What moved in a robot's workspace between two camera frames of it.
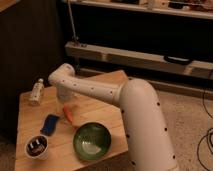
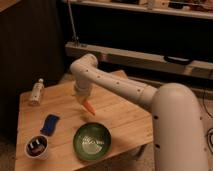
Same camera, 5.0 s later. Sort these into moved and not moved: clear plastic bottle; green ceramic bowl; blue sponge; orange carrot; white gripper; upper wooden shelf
Moved: white gripper; orange carrot
Not moved: upper wooden shelf; blue sponge; clear plastic bottle; green ceramic bowl
